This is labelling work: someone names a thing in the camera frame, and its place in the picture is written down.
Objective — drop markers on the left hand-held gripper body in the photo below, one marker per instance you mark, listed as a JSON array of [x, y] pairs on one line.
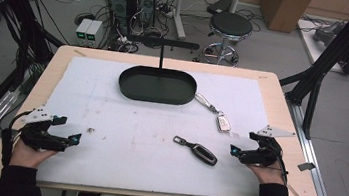
[[40, 138]]

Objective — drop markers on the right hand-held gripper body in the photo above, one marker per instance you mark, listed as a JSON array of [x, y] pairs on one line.
[[261, 155]]

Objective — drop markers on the person's right hand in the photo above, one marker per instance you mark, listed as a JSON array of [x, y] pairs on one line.
[[268, 175]]

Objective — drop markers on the person's left hand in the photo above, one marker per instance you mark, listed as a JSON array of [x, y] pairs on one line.
[[25, 157]]

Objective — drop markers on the black car key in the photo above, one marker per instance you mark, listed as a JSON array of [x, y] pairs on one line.
[[204, 153]]

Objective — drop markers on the silver car key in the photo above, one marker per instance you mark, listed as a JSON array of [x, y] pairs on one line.
[[224, 122]]

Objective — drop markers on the grey tape piece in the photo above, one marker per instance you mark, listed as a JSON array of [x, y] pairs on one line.
[[306, 166]]

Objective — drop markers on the beige tape strip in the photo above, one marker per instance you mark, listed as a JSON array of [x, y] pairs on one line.
[[296, 195]]

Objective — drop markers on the white power supply box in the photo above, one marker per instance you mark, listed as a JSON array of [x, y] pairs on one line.
[[94, 31], [83, 29]]

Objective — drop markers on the black oval tray stand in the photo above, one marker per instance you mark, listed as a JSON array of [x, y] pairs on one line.
[[157, 86]]

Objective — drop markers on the white floor board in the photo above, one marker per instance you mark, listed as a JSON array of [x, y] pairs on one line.
[[309, 47]]

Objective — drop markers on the black round stool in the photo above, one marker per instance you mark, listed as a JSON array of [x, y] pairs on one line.
[[231, 23]]

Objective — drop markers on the wooden cabinet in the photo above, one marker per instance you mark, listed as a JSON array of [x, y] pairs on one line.
[[285, 11]]

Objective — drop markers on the large black computer tower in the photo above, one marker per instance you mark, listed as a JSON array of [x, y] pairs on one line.
[[122, 4]]

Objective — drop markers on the black flat bag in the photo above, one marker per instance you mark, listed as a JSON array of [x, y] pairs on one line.
[[219, 6]]

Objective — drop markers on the white desk leg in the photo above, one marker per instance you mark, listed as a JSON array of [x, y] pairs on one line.
[[179, 14]]

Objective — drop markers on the slim black computer tower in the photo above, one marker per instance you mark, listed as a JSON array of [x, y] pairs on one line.
[[147, 2]]

